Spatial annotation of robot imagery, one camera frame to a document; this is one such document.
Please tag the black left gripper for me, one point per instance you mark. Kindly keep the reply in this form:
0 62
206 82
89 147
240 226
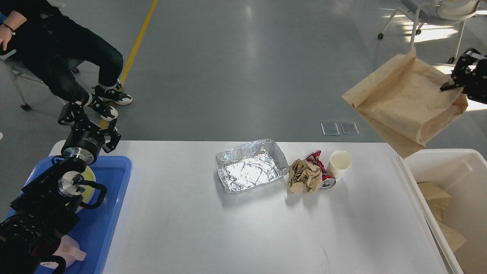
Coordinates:
82 142

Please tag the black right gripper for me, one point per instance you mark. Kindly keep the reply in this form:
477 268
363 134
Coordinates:
470 72

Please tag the yellow plastic plate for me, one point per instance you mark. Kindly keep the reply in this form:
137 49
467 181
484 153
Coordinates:
89 177

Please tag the brown paper bag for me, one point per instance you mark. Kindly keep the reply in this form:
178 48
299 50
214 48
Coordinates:
437 199
403 103

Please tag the pink mug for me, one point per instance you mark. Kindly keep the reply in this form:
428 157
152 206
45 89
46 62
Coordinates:
67 248

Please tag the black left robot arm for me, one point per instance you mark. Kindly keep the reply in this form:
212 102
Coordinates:
45 211

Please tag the black white sneaker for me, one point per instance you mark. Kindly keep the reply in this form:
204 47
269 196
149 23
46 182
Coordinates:
113 94
105 111

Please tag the white office chair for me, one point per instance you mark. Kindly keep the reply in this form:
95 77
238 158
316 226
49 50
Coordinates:
435 12

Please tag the seated person in black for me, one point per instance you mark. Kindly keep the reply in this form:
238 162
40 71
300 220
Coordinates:
44 39

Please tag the white plastic bin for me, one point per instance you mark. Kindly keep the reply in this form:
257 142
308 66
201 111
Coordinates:
462 174

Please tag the aluminium foil tray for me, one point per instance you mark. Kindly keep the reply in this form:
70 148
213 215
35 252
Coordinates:
251 165

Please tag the brown paper in bin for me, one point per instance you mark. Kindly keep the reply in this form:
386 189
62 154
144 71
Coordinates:
454 239

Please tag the crushed red can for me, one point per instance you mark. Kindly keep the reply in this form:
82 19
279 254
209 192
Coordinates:
328 180

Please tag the crumpled brown paper ball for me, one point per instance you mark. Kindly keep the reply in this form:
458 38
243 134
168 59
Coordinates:
304 176

